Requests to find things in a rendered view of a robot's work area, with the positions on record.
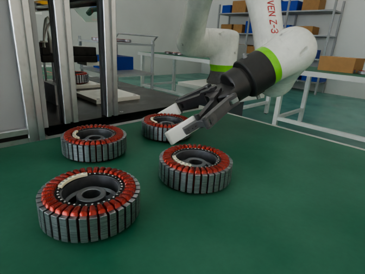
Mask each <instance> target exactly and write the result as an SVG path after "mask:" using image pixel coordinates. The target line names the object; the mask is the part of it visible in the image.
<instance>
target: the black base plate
mask: <svg viewBox="0 0 365 274"><path fill-rule="evenodd" d="M89 80H90V81H92V82H96V83H100V77H89ZM117 87H118V89H120V90H123V91H127V92H131V93H133V94H137V95H140V99H134V100H129V101H120V102H118V115H117V116H113V115H112V116H111V117H106V116H105V115H102V109H101V104H94V103H92V102H89V101H87V100H85V99H82V98H80V97H77V105H78V119H79V122H71V123H68V124H64V123H63V122H61V121H60V117H59V106H58V105H55V104H53V103H51V102H49V101H47V100H46V108H47V117H48V126H49V127H48V128H45V134H46V135H48V136H51V135H57V134H62V133H64V132H65V131H67V130H69V129H71V128H73V127H77V126H82V125H83V126H85V125H90V124H92V125H93V126H94V125H95V124H97V125H99V124H102V125H104V124H105V125H110V124H115V123H121V122H127V121H132V120H138V119H142V118H144V117H145V116H147V115H151V114H157V113H159V112H160V111H162V110H164V109H166V108H167V107H169V106H171V105H172V104H174V103H175V99H176V98H179V96H175V95H171V94H167V93H164V92H159V91H155V90H152V89H147V88H143V87H140V86H136V85H132V84H128V83H124V82H120V81H117ZM97 89H100V88H87V89H76V91H84V90H97ZM45 98H46V94H45Z"/></svg>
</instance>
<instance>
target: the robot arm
mask: <svg viewBox="0 0 365 274"><path fill-rule="evenodd" d="M245 2H246V6H247V9H248V14H249V18H250V23H251V28H252V32H253V39H254V48H255V50H254V51H253V52H251V53H249V54H248V55H246V54H245V53H243V57H242V58H241V59H239V60H238V61H237V55H238V44H239V37H240V36H239V33H238V32H237V31H235V30H232V29H219V28H206V24H207V19H208V16H209V11H210V8H211V4H212V0H186V7H185V12H184V17H183V20H182V24H181V28H180V31H179V34H178V37H177V48H178V50H179V52H180V53H181V54H183V55H184V56H187V57H206V58H209V59H210V74H209V76H208V78H207V80H206V82H207V83H208V84H206V85H204V86H203V87H201V88H199V89H196V90H194V91H192V92H190V93H188V94H185V95H183V96H181V97H179V98H176V99H175V103H174V104H172V105H171V106H169V107H167V108H166V109H164V110H162V111H160V112H159V114H160V113H163V114H164V113H166V114H167V113H170V114H177V115H180V114H182V113H183V110H186V109H189V108H193V107H196V106H198V105H202V104H204V105H206V106H205V107H204V108H203V109H202V110H201V111H200V113H199V114H194V116H191V117H189V118H188V119H187V120H185V121H183V122H182V123H180V124H178V125H177V126H175V127H173V128H172V129H170V130H168V131H167V132H165V136H166V138H167V140H168V141H169V143H170V144H171V145H173V144H175V143H176V142H178V141H179V140H181V139H183V138H184V137H186V136H188V135H189V134H191V133H193V132H194V131H195V130H197V129H199V128H204V127H205V128H206V129H210V128H211V127H212V126H213V125H215V124H216V123H217V122H218V121H219V120H220V119H221V118H222V117H223V116H224V115H225V114H227V113H228V112H229V111H230V110H231V109H232V108H234V107H235V106H237V105H239V104H240V101H241V100H243V99H244V98H246V97H248V96H250V97H256V98H257V99H260V98H261V97H260V94H261V93H263V94H264V95H266V96H268V97H279V96H282V95H284V94H286V93H288V92H289V91H290V89H291V88H292V86H293V85H294V83H295V81H296V80H297V78H298V77H299V76H300V75H301V74H302V73H303V72H304V71H305V70H306V69H307V68H308V67H309V66H310V65H311V64H312V63H313V61H314V59H315V57H316V55H317V41H316V38H315V37H314V35H313V34H312V33H311V32H310V31H309V30H307V29H306V28H303V27H298V26H293V27H287V28H285V29H284V26H283V21H282V11H281V0H245ZM211 84H214V85H213V86H212V85H211ZM209 121H210V122H209Z"/></svg>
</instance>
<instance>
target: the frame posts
mask: <svg viewBox="0 0 365 274"><path fill-rule="evenodd" d="M96 1H97V24H98V48H99V72H100V96H101V109H102V115H105V116H106V117H111V116H112V115H113V116H117V115H118V87H117V40H116V0H96ZM48 9H49V19H50V25H51V36H52V47H53V58H54V68H55V79H56V89H57V96H58V106H59V117H60V121H61V122H63V123H64V124H68V123H71V122H79V119H78V105H77V91H76V82H75V68H74V54H73V40H72V26H71V12H70V0H48Z"/></svg>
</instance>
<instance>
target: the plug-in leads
mask: <svg viewBox="0 0 365 274"><path fill-rule="evenodd" d="M47 19H49V16H47V17H45V20H44V24H43V41H40V42H42V47H40V54H41V55H50V54H51V55H53V47H52V39H51V37H50V34H49V31H48V28H49V26H50V19H49V23H47ZM46 34H47V36H48V38H47V40H48V41H45V39H46ZM45 42H47V43H48V47H49V48H48V47H46V45H45Z"/></svg>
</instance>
